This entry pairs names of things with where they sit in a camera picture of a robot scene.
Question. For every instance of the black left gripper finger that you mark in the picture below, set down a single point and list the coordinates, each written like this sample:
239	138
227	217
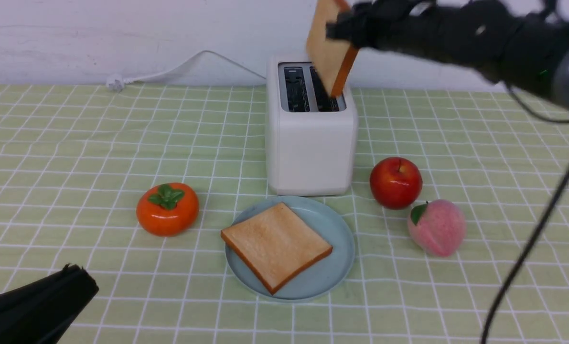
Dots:
41	312

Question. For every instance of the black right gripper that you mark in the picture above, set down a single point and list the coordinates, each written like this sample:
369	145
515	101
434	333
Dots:
413	27

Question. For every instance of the toast slice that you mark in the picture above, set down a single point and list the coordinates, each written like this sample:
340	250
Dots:
333	60
277	245

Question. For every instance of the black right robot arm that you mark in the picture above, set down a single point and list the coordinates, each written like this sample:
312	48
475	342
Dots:
527	52

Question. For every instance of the red apple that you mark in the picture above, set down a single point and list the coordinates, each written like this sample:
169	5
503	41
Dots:
395	182

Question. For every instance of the white two-slot toaster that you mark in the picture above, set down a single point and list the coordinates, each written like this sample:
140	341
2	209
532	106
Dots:
310	138

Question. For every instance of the orange persimmon with green leaf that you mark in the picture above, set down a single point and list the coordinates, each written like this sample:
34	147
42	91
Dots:
168	209

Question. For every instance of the pink peach with leaf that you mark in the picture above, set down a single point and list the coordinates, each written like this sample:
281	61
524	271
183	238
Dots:
438	227

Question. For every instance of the light blue round plate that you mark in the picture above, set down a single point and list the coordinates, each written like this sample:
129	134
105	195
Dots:
321	277

